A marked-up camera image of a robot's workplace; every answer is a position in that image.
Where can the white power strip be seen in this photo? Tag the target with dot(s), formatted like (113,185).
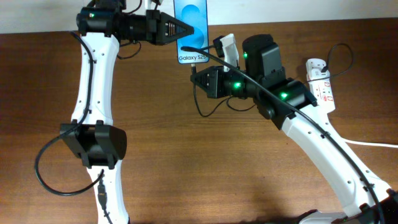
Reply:
(321,89)

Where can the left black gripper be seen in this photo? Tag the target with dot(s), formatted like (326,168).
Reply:
(158,28)

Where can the white USB charger plug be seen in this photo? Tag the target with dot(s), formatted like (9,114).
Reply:
(317,74)

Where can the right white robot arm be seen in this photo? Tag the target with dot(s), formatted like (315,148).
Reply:
(300,110)

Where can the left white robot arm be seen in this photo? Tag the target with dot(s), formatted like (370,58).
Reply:
(91,135)

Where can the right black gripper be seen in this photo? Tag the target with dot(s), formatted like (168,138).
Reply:
(220,87)

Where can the blue Galaxy smartphone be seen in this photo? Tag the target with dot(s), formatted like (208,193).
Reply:
(195,14)

